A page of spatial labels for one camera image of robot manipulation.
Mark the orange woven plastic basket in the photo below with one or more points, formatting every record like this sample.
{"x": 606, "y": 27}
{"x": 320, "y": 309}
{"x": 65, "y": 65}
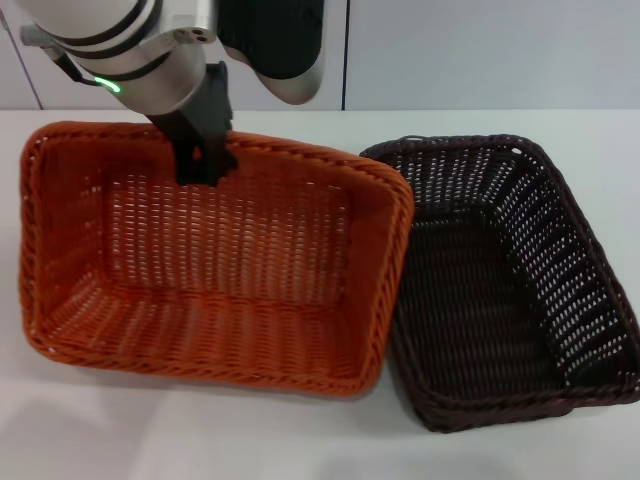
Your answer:
{"x": 225, "y": 310}

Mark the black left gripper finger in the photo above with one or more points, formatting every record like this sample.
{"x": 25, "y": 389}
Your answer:
{"x": 192, "y": 170}
{"x": 220, "y": 157}

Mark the left robot arm silver black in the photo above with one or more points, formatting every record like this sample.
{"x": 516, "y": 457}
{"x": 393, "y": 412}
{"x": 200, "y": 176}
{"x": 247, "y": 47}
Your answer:
{"x": 150, "y": 75}

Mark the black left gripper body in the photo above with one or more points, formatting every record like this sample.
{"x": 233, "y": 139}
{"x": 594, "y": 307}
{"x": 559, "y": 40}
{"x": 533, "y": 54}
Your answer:
{"x": 202, "y": 115}

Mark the dark brown woven plastic basket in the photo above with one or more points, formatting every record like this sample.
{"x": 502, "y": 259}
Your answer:
{"x": 475, "y": 325}

